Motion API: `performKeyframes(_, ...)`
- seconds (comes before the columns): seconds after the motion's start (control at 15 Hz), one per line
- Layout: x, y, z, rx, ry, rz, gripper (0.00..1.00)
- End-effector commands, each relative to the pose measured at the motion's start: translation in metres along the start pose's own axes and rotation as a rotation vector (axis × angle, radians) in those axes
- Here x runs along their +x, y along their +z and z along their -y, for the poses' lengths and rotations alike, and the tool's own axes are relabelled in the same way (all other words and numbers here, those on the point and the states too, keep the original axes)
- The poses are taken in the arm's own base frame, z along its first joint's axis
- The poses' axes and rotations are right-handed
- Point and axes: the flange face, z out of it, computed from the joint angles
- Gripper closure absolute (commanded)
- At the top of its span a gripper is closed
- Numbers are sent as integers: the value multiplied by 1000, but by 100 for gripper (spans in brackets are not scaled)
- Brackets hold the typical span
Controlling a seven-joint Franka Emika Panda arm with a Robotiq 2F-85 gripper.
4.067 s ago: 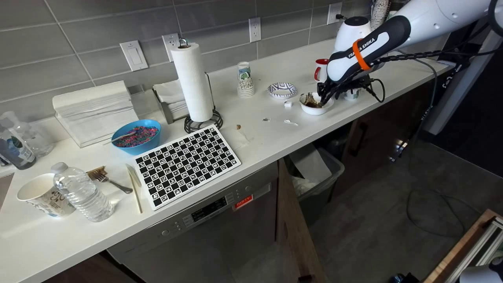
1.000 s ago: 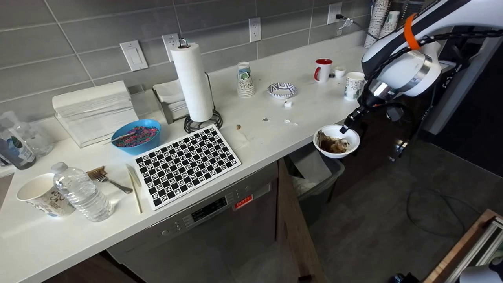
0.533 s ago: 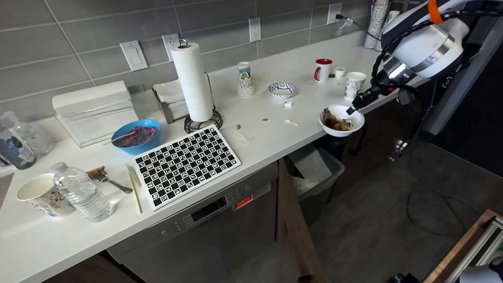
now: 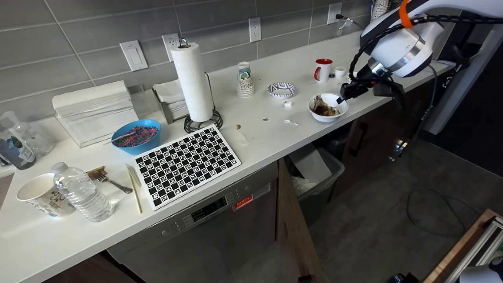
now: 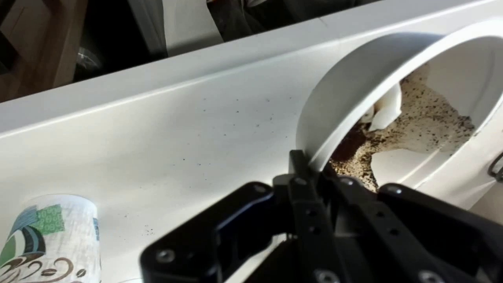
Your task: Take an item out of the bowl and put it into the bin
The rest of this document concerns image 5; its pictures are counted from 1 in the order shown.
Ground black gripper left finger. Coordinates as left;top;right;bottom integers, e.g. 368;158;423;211
140;148;337;283

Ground brown food scrap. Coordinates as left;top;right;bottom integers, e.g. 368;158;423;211
329;70;477;194

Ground green patterned paper cup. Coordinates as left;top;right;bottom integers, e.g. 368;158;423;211
0;194;101;283

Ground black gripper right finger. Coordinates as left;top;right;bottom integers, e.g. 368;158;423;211
319;167;503;283

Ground white ceramic bowl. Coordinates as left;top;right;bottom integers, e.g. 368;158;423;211
296;21;503;211

